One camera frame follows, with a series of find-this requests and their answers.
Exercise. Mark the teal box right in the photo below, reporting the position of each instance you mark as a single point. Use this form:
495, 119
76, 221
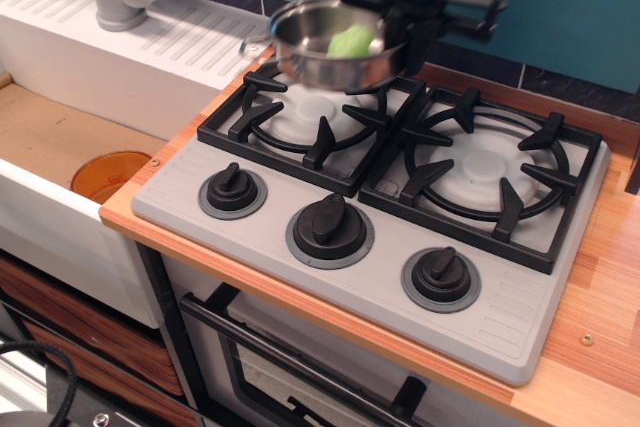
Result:
590, 40

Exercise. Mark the green toy cauliflower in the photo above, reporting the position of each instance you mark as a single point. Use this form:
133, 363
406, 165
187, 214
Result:
354, 42

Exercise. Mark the grey toy stove top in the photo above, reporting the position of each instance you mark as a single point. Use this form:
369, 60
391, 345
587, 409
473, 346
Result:
502, 333

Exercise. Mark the black right stove knob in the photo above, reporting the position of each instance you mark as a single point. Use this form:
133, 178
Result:
441, 280

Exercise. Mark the black stove knob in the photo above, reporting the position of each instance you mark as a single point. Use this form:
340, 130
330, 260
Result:
232, 193
441, 280
330, 234

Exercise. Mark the white toy sink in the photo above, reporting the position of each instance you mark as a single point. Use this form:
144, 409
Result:
70, 92

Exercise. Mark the white burner cap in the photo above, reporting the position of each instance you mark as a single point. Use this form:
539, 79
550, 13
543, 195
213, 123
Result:
481, 160
303, 107

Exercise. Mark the black left stove knob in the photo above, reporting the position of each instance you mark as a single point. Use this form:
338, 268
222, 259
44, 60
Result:
232, 193

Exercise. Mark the black middle stove knob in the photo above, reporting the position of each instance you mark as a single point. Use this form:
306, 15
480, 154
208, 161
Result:
330, 234

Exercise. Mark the upper wooden drawer front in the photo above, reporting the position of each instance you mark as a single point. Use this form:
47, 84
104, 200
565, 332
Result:
97, 326

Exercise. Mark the lower wooden drawer front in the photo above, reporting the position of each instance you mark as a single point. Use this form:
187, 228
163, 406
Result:
146, 402

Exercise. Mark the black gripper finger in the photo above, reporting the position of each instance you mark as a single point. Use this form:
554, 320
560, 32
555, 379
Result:
419, 35

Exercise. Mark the black left burner grate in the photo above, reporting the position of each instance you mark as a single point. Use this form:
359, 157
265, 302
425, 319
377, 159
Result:
325, 138

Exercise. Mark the white left burner cap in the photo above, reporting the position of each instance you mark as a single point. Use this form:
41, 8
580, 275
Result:
303, 107

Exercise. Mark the wooden drawer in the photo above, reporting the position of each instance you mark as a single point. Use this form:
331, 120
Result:
97, 326
146, 402

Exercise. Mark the orange plastic bowl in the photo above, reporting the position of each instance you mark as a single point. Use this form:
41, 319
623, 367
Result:
99, 178

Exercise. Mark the oven door with black handle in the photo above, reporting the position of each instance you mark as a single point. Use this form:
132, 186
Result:
213, 313

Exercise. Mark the stainless steel pot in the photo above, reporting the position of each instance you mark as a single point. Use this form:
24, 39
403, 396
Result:
300, 33

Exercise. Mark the white right burner cap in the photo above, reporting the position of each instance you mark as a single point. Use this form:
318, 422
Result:
481, 160

